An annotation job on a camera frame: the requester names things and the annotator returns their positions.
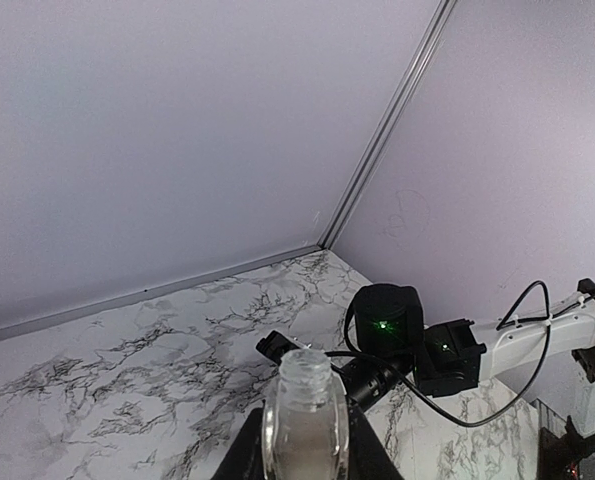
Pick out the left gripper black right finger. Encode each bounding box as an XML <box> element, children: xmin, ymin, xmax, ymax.
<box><xmin>347</xmin><ymin>400</ymin><xmax>402</xmax><ymax>480</ymax></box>

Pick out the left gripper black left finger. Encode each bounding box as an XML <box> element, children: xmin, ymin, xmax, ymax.
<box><xmin>212</xmin><ymin>408</ymin><xmax>265</xmax><ymax>480</ymax></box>

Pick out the clear nail polish bottle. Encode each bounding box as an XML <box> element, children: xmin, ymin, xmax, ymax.
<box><xmin>261</xmin><ymin>348</ymin><xmax>350</xmax><ymax>480</ymax></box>

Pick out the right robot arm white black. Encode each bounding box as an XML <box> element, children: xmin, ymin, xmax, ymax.
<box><xmin>335</xmin><ymin>279</ymin><xmax>595</xmax><ymax>479</ymax></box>

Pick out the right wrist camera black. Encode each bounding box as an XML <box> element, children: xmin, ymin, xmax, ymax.
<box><xmin>256</xmin><ymin>330</ymin><xmax>306</xmax><ymax>366</ymax></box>

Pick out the right aluminium corner post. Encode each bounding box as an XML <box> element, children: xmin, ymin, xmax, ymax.
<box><xmin>317</xmin><ymin>0</ymin><xmax>458</xmax><ymax>250</ymax></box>

